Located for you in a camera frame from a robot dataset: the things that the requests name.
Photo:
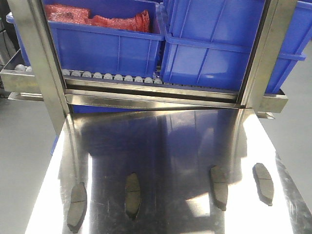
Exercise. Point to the brake pad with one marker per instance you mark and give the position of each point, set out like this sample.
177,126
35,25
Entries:
219,187
264,183
132,195
77,208

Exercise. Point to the steel roller conveyor rack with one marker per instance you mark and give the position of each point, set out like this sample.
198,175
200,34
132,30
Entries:
59,93

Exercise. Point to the right blue plastic crate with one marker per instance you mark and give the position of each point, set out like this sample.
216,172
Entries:
209,42

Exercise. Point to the blue plastic crate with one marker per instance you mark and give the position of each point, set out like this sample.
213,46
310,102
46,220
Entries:
209,42
107,50

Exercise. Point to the left blue plastic crate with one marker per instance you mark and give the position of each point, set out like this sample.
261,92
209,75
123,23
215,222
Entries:
107,50

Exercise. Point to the red bubble wrap bags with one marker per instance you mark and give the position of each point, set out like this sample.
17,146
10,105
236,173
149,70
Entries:
77,15

